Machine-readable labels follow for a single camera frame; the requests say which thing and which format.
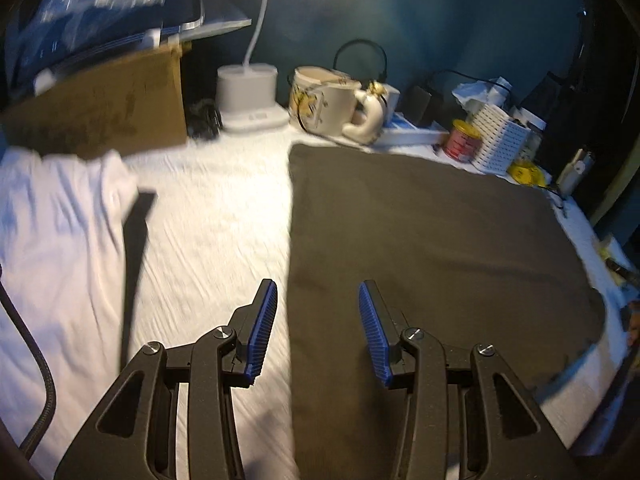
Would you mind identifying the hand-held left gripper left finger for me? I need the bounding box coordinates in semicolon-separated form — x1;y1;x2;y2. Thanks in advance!
54;277;279;480

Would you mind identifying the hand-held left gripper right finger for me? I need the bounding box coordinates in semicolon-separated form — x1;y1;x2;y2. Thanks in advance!
357;279;584;480

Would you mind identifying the dark brown shirt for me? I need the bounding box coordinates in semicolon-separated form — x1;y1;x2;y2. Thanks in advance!
287;142;609;480

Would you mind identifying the white table cover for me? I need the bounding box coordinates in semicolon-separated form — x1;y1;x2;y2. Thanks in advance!
0;127;640;480

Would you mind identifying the white power strip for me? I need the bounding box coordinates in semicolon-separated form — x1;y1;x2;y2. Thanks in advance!
382;112;451;149

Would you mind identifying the red can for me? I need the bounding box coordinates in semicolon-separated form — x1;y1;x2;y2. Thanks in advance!
444;119;484;162

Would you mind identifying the yellow snack packet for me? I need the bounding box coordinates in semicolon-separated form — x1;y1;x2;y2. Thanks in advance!
508;158;549;187

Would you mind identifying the white garment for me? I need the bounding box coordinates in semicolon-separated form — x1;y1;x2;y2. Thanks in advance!
0;149;142;441

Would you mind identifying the white plastic basket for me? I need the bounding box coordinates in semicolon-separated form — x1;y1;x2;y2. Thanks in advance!
469;103;531;176

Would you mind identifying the cream printed mug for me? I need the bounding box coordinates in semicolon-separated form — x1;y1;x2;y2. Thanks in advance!
288;65;386;145

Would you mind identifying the dark power adapter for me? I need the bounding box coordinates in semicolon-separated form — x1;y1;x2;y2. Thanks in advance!
404;84;444;129

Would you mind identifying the white charger plug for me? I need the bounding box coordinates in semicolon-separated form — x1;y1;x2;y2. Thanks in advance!
382;83;402;114

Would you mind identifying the white desk lamp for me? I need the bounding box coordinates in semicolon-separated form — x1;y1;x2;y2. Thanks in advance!
215;0;291;133

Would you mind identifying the clear jar with white lid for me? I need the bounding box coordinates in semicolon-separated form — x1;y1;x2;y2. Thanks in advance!
519;107;547;162

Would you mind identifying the steel bottle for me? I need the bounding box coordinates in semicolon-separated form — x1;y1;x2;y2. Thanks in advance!
556;148;596;197

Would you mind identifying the white tissue paper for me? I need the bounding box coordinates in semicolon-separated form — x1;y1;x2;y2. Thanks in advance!
452;77;514;109

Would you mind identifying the cardboard box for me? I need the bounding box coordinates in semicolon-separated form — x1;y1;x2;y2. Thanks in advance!
0;41;189;162

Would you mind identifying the black tablet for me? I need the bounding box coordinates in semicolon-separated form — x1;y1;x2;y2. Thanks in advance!
7;0;209;77

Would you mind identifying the black cable bundle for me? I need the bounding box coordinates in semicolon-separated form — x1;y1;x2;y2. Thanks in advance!
188;99;224;140

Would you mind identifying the black braided cable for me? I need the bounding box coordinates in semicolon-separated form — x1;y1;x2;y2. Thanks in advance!
0;261;59;462

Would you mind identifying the black charger cable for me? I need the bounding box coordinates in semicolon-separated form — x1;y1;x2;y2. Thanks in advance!
332;38;390;84

